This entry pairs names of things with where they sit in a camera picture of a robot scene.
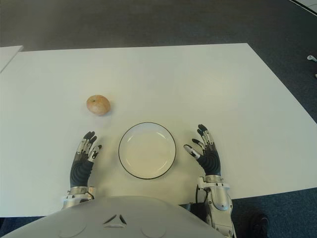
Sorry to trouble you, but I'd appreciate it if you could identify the white side table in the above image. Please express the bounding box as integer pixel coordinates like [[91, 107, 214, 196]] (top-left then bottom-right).
[[0, 45, 24, 73]]

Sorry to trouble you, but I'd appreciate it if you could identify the white plate with black rim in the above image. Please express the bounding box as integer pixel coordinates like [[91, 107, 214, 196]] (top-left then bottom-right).
[[118, 122, 177, 179]]

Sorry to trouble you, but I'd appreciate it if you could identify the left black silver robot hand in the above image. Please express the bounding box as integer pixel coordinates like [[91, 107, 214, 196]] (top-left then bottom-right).
[[70, 130, 103, 188]]

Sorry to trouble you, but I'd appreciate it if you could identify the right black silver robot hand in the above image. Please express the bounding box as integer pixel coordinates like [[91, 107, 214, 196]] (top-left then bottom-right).
[[183, 123, 221, 177]]

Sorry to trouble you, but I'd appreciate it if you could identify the grey robot torso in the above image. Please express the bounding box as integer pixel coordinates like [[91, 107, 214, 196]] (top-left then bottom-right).
[[0, 195, 230, 238]]

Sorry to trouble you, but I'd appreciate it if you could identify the yellow red apple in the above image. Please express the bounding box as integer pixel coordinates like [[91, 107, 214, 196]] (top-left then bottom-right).
[[86, 94, 111, 117]]

